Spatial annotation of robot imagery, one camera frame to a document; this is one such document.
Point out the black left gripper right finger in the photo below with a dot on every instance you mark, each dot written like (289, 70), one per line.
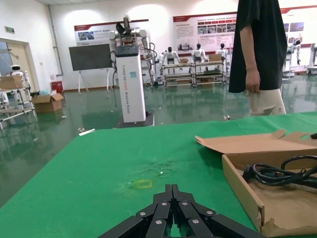
(198, 220)

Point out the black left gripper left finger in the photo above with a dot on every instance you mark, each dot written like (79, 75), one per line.
(153, 218)

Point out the person bare forearm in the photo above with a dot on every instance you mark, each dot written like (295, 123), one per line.
(250, 49)

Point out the open brown cardboard box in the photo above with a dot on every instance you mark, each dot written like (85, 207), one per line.
(247, 145)

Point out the open cardboard shipping box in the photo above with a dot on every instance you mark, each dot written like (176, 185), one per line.
(45, 105)

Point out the small cardboard box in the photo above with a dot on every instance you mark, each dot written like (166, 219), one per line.
(183, 61)

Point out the red box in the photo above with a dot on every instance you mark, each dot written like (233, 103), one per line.
(57, 86)

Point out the wide cardboard box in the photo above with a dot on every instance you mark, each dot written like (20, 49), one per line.
(215, 58)

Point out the closed brown cardboard box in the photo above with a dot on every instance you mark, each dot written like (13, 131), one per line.
(10, 83)

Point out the person bare hand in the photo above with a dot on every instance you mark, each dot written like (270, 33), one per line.
(253, 81)

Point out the white stick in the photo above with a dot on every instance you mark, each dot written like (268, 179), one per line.
(86, 132)

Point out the white shelf rack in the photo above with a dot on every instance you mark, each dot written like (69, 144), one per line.
(177, 75)
(209, 73)

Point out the white humanoid robot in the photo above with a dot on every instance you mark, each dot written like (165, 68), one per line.
(198, 53)
(222, 51)
(170, 55)

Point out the teal plastic bag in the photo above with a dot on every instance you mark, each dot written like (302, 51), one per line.
(44, 92)

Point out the white pipe rack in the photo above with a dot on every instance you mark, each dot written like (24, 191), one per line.
(17, 115)

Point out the black display on stand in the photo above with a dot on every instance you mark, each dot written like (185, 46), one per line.
(90, 57)

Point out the person in black shirt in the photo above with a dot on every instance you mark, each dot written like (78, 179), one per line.
(265, 49)

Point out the large red white info board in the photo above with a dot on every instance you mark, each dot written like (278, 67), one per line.
(188, 32)

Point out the white standing robot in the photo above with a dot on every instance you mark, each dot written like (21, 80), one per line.
(296, 49)

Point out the white machine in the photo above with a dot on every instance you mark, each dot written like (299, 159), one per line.
(312, 59)

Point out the small white round-head robot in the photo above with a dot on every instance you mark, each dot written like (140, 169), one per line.
(16, 69)

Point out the beige door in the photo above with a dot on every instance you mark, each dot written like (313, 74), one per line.
(19, 62)

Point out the red white photo board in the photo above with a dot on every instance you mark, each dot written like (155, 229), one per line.
(299, 27)

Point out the green exit sign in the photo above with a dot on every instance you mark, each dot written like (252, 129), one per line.
(9, 29)

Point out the red white wall poster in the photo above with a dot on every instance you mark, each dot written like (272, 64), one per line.
(99, 34)

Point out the grey wall conduit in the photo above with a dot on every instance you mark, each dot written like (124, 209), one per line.
(55, 42)

